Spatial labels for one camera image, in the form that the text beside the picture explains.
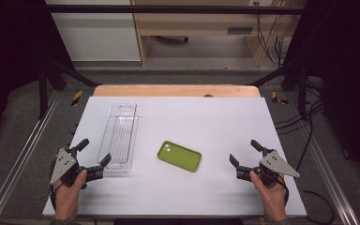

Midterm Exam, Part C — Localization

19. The clear plastic packaging box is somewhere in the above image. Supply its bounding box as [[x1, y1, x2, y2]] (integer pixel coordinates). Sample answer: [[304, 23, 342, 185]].
[[97, 102, 140, 173]]

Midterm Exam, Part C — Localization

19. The hand-held gripper cable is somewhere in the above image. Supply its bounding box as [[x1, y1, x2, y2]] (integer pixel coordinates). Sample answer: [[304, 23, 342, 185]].
[[277, 173, 291, 206], [49, 160, 65, 211]]

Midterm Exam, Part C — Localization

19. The yellow black tape strip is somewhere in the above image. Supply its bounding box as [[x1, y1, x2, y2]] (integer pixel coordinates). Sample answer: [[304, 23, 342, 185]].
[[71, 90, 84, 107], [271, 91, 289, 105]]

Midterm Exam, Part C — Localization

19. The person's left hand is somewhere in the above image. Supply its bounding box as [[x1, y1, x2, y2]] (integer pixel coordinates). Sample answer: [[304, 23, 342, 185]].
[[53, 169, 88, 221]]

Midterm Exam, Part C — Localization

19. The black horizontal frame bar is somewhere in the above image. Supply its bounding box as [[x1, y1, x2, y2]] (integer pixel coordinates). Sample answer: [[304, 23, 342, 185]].
[[43, 4, 308, 15]]

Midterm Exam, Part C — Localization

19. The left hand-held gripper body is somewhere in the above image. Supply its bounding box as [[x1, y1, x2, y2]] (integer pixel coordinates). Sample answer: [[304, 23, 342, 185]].
[[49, 146, 106, 190]]

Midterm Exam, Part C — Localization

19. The person's right hand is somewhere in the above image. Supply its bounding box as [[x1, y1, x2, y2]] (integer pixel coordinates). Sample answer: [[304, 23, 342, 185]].
[[249, 171, 290, 223]]

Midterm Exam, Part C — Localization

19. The white cabinet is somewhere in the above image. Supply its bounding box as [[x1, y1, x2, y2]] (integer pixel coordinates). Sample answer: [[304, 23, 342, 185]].
[[45, 0, 142, 62]]

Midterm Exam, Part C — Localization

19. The green phone case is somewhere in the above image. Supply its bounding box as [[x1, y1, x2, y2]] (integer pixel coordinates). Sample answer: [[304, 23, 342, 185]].
[[157, 140, 203, 173]]

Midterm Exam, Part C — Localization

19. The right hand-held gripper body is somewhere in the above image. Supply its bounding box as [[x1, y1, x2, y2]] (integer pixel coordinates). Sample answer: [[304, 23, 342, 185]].
[[235, 147, 301, 189]]

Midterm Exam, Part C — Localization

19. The black floor cable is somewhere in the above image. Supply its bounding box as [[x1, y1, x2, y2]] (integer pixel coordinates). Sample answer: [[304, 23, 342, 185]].
[[275, 99, 336, 225]]

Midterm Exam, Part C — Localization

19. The hanging black cables bundle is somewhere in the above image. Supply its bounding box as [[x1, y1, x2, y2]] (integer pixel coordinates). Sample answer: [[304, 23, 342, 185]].
[[255, 0, 296, 68]]

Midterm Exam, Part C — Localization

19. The wooden table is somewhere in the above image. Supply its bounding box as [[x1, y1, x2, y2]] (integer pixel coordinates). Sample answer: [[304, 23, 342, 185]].
[[93, 84, 262, 98]]

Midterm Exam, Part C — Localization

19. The white table board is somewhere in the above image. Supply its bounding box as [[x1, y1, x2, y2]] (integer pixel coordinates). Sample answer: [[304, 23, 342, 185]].
[[42, 96, 308, 218]]

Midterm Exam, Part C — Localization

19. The aluminium floor rail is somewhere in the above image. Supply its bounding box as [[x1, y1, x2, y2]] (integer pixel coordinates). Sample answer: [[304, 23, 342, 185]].
[[0, 90, 62, 225], [285, 92, 360, 225]]

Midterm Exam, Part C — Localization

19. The light wooden desk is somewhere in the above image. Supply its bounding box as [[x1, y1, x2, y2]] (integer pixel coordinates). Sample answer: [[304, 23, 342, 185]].
[[130, 0, 308, 68]]

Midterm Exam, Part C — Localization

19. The right hand-held gripper cable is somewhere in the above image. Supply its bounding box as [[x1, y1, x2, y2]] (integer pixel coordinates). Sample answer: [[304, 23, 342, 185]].
[[277, 173, 291, 206]]

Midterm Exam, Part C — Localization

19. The left hand-held gripper cable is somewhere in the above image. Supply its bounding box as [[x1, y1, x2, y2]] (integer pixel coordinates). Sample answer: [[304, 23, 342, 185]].
[[49, 160, 65, 211]]

